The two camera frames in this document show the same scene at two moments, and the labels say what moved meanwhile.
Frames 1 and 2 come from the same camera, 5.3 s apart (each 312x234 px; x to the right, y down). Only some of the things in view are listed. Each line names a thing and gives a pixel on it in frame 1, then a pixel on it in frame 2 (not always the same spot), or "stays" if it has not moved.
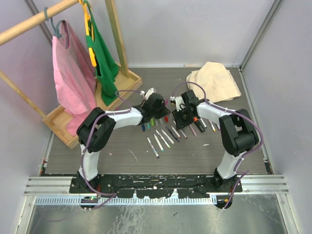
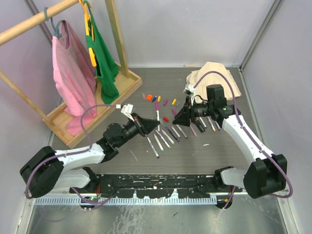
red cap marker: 175,131 stays
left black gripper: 164,112 → 144,126
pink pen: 193,130 stays
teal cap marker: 159,143 stays
